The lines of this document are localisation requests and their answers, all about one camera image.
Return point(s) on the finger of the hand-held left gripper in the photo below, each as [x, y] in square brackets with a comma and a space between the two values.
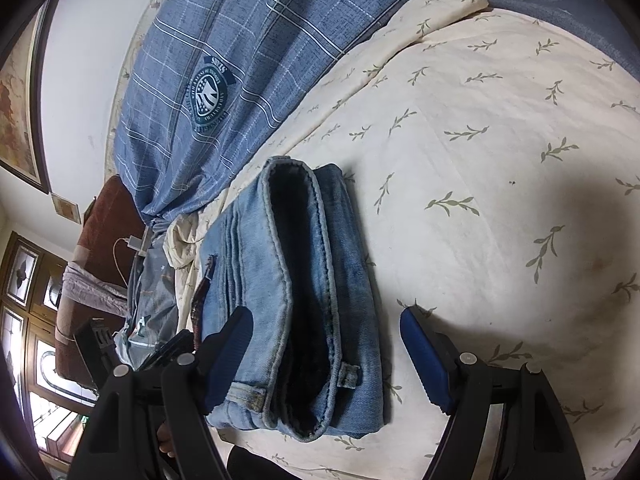
[170, 346]

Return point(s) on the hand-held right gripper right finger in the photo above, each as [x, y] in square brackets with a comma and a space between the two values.
[425, 355]

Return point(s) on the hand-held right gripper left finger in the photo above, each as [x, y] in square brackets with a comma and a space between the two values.
[225, 355]

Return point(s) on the blue denim pants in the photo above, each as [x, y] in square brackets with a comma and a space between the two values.
[300, 285]

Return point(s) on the person's left hand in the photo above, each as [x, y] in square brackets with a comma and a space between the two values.
[165, 442]

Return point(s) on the grey striped cloth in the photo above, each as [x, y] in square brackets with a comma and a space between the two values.
[90, 290]

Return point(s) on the grey star-print garment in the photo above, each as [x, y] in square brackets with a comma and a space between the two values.
[150, 280]

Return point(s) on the wooden glass-door cabinet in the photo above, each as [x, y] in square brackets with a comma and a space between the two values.
[20, 270]

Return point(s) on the dark cloth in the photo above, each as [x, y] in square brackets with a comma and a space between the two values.
[260, 467]

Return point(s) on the brown headboard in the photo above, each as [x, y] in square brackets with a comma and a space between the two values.
[110, 210]

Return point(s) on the cream leaf-print quilt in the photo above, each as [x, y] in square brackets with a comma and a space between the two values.
[500, 185]

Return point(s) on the blue plaid duvet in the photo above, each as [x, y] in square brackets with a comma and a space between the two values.
[300, 35]

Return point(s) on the grey-blue blanket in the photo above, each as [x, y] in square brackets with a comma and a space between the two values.
[575, 15]

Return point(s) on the small wall frame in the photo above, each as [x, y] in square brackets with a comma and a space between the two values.
[65, 207]

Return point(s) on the framed wall picture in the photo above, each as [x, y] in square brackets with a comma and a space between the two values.
[15, 100]

